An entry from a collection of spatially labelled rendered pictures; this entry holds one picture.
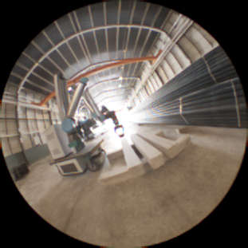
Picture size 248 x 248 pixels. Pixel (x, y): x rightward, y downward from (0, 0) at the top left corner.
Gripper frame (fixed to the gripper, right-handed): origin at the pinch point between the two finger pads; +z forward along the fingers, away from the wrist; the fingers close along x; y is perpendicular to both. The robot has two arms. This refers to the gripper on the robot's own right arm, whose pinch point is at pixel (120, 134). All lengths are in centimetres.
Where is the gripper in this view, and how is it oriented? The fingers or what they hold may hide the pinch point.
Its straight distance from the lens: 110.0
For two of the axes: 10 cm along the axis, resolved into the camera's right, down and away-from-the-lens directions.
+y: 1.0, 0.2, -10.0
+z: 3.7, 9.3, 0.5
